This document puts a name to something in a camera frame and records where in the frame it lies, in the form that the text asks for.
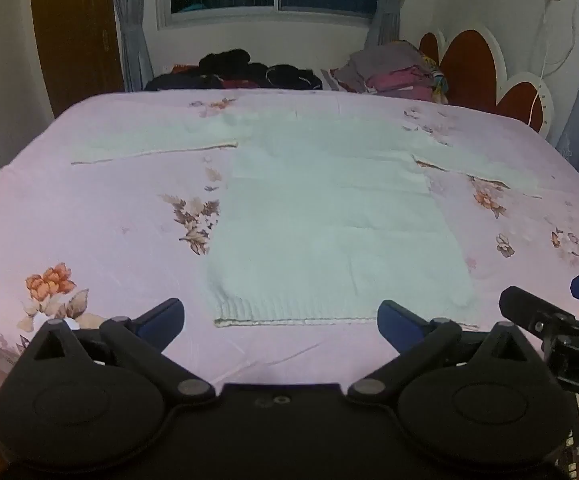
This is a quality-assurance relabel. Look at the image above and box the white knitted sweater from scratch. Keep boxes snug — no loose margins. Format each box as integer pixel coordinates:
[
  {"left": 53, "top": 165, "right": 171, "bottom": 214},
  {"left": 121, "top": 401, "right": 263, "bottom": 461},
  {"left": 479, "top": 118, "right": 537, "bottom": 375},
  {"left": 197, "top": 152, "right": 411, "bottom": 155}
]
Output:
[{"left": 69, "top": 110, "right": 545, "bottom": 329}]

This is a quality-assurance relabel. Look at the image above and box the stack of folded clothes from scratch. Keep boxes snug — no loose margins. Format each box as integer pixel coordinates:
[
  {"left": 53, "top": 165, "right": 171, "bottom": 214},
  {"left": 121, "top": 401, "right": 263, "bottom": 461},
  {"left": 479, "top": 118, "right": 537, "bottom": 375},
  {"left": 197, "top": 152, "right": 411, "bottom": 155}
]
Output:
[{"left": 332, "top": 40, "right": 451, "bottom": 105}]

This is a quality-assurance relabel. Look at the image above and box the grey striped cloth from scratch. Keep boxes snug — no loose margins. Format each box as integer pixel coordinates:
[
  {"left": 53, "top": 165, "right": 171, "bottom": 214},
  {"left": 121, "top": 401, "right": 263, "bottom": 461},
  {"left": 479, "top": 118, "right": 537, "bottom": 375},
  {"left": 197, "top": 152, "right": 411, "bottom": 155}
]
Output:
[{"left": 317, "top": 67, "right": 351, "bottom": 92}]

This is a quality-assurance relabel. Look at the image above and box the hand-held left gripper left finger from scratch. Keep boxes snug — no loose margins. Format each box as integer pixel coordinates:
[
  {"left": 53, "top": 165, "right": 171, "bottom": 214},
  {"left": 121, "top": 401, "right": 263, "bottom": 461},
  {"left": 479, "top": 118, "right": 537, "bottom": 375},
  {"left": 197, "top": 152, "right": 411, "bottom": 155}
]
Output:
[{"left": 19, "top": 298, "right": 216, "bottom": 403}]

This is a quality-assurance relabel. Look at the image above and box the red and white headboard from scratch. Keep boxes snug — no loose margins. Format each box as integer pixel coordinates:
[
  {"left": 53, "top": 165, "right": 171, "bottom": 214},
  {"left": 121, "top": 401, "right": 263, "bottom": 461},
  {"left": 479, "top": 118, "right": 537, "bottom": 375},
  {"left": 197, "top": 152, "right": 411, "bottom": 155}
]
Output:
[{"left": 417, "top": 22, "right": 555, "bottom": 137}]

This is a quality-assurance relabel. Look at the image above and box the pile of dark clothes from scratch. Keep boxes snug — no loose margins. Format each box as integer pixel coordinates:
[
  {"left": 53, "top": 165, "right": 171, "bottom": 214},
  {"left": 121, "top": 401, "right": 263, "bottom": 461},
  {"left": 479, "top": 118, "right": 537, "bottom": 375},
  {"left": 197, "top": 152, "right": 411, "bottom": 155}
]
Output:
[{"left": 144, "top": 49, "right": 325, "bottom": 92}]

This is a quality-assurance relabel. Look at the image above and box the pink floral bed sheet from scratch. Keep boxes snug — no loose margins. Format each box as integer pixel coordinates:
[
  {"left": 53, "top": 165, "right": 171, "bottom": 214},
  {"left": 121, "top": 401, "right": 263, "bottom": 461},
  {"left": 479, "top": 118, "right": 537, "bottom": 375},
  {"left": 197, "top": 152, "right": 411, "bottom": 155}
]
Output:
[{"left": 0, "top": 87, "right": 579, "bottom": 396}]

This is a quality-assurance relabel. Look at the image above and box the brown wooden door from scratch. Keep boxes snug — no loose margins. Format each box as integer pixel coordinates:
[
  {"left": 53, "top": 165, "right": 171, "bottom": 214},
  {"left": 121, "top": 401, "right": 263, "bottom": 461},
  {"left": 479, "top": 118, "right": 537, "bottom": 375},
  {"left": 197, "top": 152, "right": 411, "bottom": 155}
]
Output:
[{"left": 29, "top": 0, "right": 126, "bottom": 118}]

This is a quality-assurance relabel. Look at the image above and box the white charger cable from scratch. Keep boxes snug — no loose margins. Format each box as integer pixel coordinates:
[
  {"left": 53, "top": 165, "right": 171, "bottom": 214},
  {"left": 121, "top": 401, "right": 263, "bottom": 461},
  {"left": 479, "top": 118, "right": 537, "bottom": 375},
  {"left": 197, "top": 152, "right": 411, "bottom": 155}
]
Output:
[{"left": 528, "top": 0, "right": 578, "bottom": 133}]

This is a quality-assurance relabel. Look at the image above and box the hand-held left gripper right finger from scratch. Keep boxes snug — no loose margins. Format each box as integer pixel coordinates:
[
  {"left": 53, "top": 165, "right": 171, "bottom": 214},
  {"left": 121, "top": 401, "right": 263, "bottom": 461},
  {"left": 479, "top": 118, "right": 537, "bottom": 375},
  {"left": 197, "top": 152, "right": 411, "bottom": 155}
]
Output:
[{"left": 347, "top": 300, "right": 545, "bottom": 403}]

